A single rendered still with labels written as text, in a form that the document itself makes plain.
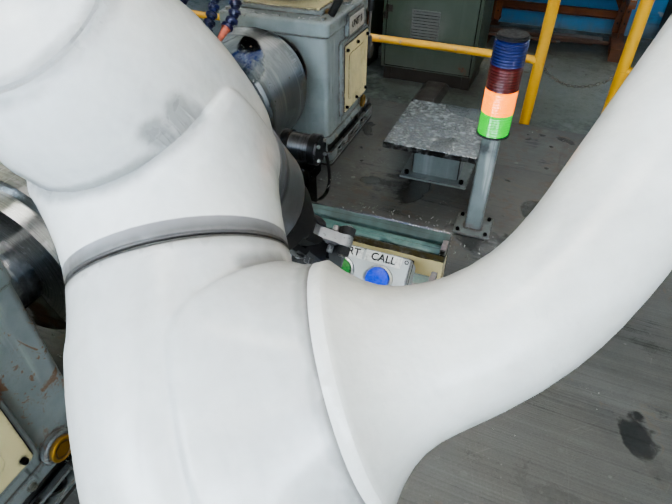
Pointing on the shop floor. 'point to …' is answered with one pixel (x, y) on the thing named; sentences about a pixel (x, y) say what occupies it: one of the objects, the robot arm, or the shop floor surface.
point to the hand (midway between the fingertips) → (322, 256)
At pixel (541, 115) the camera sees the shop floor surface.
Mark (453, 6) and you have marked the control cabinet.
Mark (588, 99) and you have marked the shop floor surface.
